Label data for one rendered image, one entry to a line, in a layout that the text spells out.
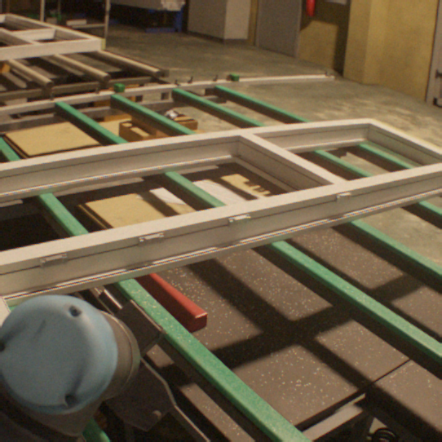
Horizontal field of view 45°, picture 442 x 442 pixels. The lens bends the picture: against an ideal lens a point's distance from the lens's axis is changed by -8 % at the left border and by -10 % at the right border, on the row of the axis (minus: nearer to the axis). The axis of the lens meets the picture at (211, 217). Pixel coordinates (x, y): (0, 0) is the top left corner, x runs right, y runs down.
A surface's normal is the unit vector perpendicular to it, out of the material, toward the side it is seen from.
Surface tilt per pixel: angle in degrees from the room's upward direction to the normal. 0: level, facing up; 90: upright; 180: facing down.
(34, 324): 46
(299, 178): 90
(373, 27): 90
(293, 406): 0
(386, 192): 90
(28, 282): 90
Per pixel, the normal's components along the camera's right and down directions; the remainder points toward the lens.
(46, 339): 0.03, -0.32
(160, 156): 0.55, 0.40
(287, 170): -0.83, 0.18
